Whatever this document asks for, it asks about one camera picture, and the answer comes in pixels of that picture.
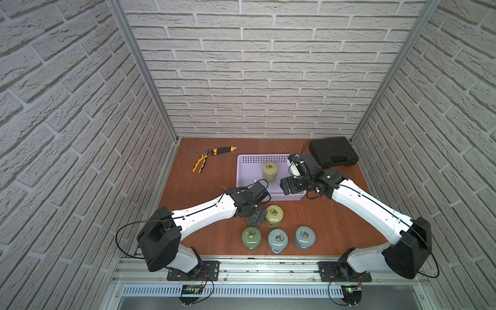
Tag yellow black utility knife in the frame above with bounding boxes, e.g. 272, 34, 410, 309
211, 147, 237, 156

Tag aluminium left corner post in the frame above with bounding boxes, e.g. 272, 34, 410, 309
107, 0, 179, 144

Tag yellow black pliers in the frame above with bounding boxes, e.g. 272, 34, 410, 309
192, 149, 210, 173

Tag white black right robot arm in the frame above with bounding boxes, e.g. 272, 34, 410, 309
280, 169, 432, 281

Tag lavender plastic basket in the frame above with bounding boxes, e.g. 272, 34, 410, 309
236, 153, 306, 202

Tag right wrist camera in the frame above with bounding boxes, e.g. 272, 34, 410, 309
287, 154, 324, 178

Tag blue-grey tea canister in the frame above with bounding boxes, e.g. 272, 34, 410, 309
267, 229, 289, 254

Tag light blue tea canister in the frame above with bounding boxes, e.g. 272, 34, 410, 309
293, 226, 316, 251

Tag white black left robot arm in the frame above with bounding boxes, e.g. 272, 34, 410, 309
136, 183, 270, 273

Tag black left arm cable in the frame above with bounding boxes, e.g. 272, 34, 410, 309
115, 218, 171, 260

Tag right controller board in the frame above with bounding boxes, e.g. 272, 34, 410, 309
341, 285, 362, 306

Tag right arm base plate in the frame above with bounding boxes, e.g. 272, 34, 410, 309
317, 262, 372, 282

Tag yellow-green tea canister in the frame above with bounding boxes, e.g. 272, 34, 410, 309
262, 161, 278, 183
264, 205, 284, 229

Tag black plastic tool case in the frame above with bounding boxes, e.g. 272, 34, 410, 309
309, 136, 359, 169

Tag controller board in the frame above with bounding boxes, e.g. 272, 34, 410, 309
179, 285, 204, 306
341, 285, 362, 306

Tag left controller board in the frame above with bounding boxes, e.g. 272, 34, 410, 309
179, 285, 204, 306

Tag aluminium right corner post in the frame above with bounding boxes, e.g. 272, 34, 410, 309
349, 0, 442, 145

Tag dark green tea canister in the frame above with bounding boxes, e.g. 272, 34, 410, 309
245, 219, 258, 227

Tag white ventilation grille strip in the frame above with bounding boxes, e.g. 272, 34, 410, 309
121, 284, 343, 298

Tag aluminium front rail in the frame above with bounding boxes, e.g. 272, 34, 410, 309
110, 254, 427, 287

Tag aluminium corner post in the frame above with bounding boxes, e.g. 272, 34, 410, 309
349, 0, 442, 145
107, 0, 179, 144

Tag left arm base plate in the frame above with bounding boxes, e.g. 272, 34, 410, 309
167, 260, 220, 282

